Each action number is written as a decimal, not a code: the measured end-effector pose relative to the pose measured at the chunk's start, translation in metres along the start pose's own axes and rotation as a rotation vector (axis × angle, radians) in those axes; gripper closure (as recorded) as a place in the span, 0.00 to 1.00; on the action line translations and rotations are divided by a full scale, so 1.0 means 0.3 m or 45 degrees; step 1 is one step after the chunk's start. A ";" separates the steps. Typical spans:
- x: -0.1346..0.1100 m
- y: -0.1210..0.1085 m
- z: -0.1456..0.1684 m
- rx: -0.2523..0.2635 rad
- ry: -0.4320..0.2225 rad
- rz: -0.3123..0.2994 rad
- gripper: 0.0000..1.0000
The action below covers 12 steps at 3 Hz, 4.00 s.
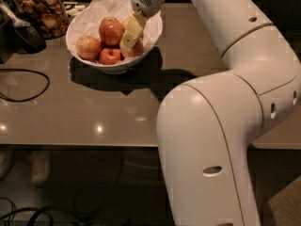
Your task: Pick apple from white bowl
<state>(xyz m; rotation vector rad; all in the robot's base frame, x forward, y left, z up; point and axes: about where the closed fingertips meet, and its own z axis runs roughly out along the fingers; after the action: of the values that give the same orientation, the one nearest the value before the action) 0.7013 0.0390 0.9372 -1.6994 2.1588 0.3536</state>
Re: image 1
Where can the glass jar of dried slices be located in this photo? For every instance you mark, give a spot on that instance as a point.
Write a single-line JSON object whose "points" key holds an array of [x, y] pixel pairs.
{"points": [[48, 16]]}

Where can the black appliance with silver handle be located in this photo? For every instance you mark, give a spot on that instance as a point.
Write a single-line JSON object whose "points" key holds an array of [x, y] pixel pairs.
{"points": [[26, 38]]}

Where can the white paper bowl liner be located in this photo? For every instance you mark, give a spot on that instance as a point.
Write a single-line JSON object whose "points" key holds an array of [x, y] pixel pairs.
{"points": [[94, 13]]}

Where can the small front red apple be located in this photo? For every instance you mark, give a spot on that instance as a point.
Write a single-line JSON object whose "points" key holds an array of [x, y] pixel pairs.
{"points": [[110, 56]]}

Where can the yellow-red apple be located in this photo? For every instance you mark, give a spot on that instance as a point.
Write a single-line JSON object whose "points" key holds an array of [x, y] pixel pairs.
{"points": [[136, 51], [124, 24], [88, 47]]}

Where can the white ceramic bowl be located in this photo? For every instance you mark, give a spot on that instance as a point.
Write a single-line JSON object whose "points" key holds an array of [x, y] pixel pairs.
{"points": [[103, 67]]}

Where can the top centre red apple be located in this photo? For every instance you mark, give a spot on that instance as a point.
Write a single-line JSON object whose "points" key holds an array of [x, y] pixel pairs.
{"points": [[111, 31]]}

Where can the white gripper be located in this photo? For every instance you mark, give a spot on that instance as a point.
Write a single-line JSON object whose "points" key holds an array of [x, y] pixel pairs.
{"points": [[145, 2]]}

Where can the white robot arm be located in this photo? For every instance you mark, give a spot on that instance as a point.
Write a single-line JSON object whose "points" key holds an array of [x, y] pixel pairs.
{"points": [[205, 125]]}

